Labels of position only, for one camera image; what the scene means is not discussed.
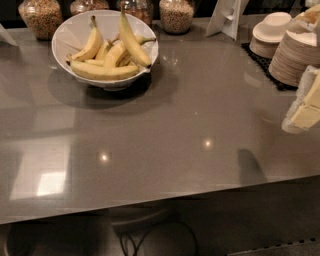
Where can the left leaning yellow banana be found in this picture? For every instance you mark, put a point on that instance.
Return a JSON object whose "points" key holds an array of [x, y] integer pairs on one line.
{"points": [[92, 45]]}

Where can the white ceramic bowl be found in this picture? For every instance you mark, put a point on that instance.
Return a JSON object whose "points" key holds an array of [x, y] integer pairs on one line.
{"points": [[72, 35]]}

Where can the small central yellow banana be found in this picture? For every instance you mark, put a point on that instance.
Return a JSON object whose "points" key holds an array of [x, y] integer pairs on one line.
{"points": [[105, 48]]}

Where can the middle yellow banana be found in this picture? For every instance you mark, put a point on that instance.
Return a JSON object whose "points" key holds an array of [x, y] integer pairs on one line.
{"points": [[119, 56]]}

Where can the stack of small bowls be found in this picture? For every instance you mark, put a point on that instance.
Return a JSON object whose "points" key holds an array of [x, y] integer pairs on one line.
{"points": [[268, 33]]}

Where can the black rubber mat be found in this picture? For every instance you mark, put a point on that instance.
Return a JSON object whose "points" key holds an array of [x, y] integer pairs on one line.
{"points": [[264, 63]]}

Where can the stack of paper plates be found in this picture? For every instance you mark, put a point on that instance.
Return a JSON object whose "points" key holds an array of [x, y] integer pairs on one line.
{"points": [[298, 49]]}

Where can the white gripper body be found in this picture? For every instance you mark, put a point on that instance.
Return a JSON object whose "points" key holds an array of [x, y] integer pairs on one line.
{"points": [[306, 107]]}

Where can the white paper corner left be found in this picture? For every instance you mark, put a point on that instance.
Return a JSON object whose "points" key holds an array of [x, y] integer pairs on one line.
{"points": [[6, 37]]}

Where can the right glass cereal jar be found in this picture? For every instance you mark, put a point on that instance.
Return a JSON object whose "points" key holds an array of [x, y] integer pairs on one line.
{"points": [[176, 15]]}

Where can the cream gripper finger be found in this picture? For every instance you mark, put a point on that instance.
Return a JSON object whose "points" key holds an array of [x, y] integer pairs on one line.
{"points": [[305, 116], [312, 98]]}

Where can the left glass cereal jar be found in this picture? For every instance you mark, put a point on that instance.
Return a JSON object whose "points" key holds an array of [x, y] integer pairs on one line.
{"points": [[42, 17]]}

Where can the front lying yellow banana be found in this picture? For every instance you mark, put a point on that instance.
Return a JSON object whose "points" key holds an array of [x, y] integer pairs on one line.
{"points": [[94, 72]]}

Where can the glass cereal jar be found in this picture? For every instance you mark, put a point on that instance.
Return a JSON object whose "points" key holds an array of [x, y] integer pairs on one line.
{"points": [[176, 15], [141, 9], [81, 6], [42, 17]]}

